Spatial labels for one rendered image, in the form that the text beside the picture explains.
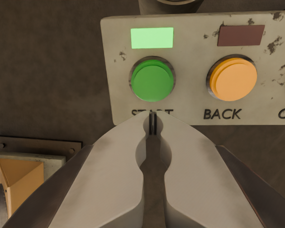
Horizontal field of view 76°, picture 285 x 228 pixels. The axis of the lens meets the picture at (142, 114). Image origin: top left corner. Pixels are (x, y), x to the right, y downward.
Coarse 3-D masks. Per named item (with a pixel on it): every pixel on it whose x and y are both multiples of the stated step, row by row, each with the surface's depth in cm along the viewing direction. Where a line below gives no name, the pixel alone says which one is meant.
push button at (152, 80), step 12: (156, 60) 17; (144, 72) 16; (156, 72) 16; (168, 72) 17; (132, 84) 17; (144, 84) 17; (156, 84) 17; (168, 84) 17; (144, 96) 18; (156, 96) 18
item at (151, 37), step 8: (136, 32) 16; (144, 32) 16; (152, 32) 16; (160, 32) 16; (168, 32) 16; (136, 40) 16; (144, 40) 16; (152, 40) 16; (160, 40) 16; (168, 40) 16
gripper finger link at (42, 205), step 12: (84, 156) 8; (60, 168) 7; (72, 168) 7; (48, 180) 7; (60, 180) 7; (72, 180) 7; (36, 192) 6; (48, 192) 6; (60, 192) 6; (24, 204) 6; (36, 204) 6; (48, 204) 6; (60, 204) 6; (12, 216) 6; (24, 216) 6; (36, 216) 6; (48, 216) 6
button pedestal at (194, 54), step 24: (120, 24) 16; (144, 24) 16; (168, 24) 15; (192, 24) 15; (216, 24) 15; (240, 24) 15; (264, 24) 15; (120, 48) 17; (144, 48) 16; (168, 48) 16; (192, 48) 16; (216, 48) 16; (240, 48) 16; (264, 48) 16; (120, 72) 18; (192, 72) 17; (264, 72) 17; (120, 96) 19; (168, 96) 19; (192, 96) 19; (216, 96) 18; (264, 96) 18; (120, 120) 20; (192, 120) 20; (216, 120) 20; (240, 120) 20; (264, 120) 20
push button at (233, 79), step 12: (228, 60) 16; (240, 60) 16; (216, 72) 16; (228, 72) 16; (240, 72) 16; (252, 72) 16; (216, 84) 17; (228, 84) 17; (240, 84) 17; (252, 84) 17; (228, 96) 17; (240, 96) 17
